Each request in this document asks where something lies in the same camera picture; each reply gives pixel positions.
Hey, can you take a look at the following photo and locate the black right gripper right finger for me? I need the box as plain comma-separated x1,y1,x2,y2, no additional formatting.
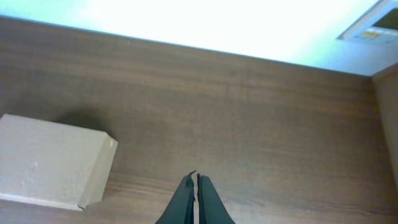
197,174,235,224

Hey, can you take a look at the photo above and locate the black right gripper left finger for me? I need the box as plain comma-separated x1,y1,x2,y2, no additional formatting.
155,170,196,224

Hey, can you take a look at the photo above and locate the brown cardboard box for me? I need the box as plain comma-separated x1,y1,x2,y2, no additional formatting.
1,114,118,210

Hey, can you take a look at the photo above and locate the grey device on wall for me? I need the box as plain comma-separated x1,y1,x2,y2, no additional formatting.
338,0,397,45

